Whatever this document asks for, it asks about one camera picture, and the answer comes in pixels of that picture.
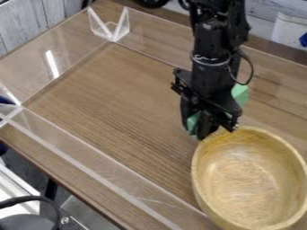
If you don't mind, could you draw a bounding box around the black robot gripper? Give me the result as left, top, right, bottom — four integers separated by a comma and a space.
171, 60, 242, 140

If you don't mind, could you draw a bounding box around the green rectangular block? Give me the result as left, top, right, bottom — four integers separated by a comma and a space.
187, 84, 250, 137

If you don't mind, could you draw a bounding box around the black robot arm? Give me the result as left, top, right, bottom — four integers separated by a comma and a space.
171, 0, 251, 139

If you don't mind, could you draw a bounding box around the brown wooden bowl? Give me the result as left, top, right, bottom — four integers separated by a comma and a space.
191, 127, 307, 230

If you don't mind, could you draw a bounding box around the white cylindrical container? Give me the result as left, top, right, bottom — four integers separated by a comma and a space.
271, 12, 307, 51

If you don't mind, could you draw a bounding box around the black table leg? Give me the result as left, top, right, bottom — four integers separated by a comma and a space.
44, 179, 59, 200

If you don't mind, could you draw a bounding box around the grey metal plate with screw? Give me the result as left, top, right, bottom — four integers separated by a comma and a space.
55, 195, 122, 230

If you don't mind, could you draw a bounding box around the blue object at left edge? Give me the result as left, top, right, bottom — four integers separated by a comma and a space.
0, 95, 15, 105

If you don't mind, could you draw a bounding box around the clear acrylic corner bracket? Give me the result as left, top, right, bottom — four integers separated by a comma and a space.
87, 7, 131, 42

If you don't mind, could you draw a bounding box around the clear acrylic front wall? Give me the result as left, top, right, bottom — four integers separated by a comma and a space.
0, 85, 221, 230

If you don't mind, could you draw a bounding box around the black cable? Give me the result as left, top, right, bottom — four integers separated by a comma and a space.
0, 195, 62, 230

